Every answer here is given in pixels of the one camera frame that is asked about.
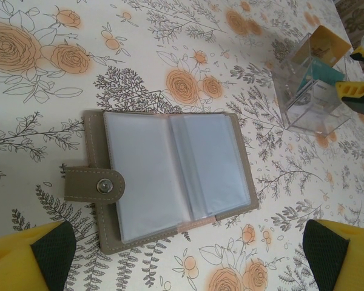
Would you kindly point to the clear acrylic card stand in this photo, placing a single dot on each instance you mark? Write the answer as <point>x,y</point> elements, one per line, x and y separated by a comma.
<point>306,121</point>

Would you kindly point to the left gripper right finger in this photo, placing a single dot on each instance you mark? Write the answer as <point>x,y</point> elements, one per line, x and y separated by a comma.
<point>352,266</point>

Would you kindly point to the white printed card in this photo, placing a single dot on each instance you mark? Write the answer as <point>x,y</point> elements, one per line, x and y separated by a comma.
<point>324,97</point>

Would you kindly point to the teal card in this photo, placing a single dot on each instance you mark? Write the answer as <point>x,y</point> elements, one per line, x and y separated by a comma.
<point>327,72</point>

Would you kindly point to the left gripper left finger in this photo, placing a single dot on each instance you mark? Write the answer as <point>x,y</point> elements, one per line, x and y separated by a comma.
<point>18,263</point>

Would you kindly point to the orange yellow card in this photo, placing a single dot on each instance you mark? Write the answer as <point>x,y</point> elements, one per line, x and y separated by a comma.
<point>330,45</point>

